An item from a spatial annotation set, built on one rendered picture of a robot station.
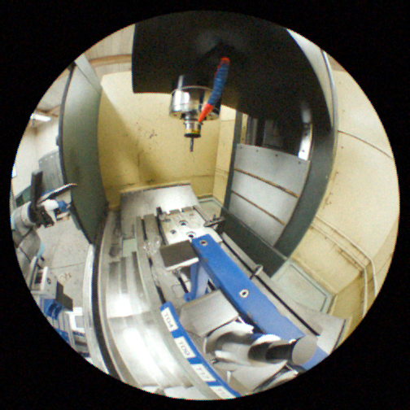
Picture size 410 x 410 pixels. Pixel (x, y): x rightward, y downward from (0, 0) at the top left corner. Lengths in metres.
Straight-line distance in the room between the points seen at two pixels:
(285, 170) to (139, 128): 1.31
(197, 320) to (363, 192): 1.03
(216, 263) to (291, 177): 0.53
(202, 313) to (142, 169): 1.36
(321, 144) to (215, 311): 0.66
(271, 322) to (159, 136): 1.44
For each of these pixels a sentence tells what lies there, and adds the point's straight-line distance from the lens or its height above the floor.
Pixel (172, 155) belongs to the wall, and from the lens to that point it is 1.42.
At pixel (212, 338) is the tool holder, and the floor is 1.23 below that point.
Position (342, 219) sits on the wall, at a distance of 1.02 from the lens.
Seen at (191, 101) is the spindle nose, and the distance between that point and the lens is 0.34.
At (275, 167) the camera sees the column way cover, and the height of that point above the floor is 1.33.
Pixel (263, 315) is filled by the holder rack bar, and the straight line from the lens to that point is 0.17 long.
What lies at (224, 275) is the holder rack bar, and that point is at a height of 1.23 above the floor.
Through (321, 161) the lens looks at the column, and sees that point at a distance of 0.63.
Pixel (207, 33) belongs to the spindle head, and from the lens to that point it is 0.26.
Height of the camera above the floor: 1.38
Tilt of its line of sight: 29 degrees down
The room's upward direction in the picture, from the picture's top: 5 degrees clockwise
